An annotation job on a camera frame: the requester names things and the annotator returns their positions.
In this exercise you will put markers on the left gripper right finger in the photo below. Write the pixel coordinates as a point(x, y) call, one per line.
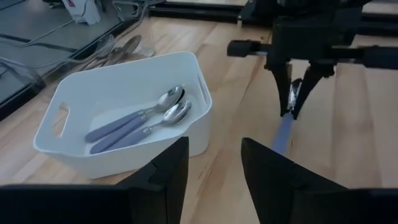
point(270, 186)

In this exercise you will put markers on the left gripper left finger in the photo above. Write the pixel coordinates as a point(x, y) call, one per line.
point(168, 186)

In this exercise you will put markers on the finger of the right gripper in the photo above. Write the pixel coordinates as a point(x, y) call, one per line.
point(311, 81)
point(284, 87)

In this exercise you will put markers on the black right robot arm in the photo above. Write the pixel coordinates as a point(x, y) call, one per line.
point(295, 7)

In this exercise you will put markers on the white plastic bin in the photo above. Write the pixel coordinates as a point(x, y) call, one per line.
point(124, 77)

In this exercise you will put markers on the white box with red label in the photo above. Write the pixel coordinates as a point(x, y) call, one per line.
point(84, 11)

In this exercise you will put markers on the large clear plastic container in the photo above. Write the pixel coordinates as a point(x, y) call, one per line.
point(146, 49)

